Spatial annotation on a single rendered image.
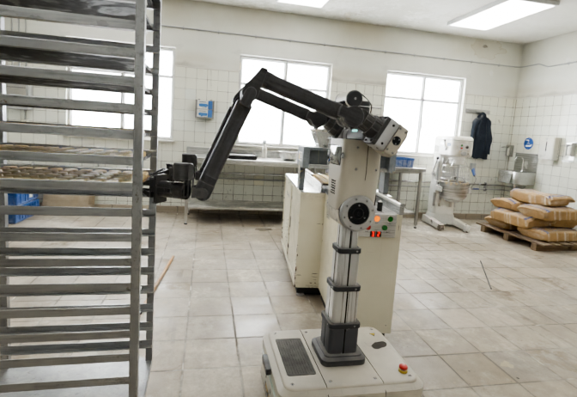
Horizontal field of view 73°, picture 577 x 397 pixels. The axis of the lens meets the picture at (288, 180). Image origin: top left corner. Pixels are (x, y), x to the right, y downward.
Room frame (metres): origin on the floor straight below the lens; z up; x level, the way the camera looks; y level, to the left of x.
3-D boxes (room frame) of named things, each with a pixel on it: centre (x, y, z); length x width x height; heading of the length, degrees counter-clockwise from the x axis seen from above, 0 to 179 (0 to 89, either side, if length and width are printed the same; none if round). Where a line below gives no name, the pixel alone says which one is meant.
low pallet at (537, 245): (5.43, -3.44, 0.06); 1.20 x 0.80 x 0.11; 14
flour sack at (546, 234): (5.15, -3.53, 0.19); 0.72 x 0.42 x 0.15; 106
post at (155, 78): (1.78, 0.61, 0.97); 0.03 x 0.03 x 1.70; 13
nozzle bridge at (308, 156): (3.14, -0.44, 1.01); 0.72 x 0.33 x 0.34; 96
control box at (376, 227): (2.27, -0.53, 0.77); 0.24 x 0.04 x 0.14; 96
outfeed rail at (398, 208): (3.26, -0.57, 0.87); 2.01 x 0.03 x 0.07; 6
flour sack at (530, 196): (5.39, -3.48, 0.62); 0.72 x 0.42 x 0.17; 18
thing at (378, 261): (2.63, -0.49, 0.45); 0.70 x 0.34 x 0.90; 6
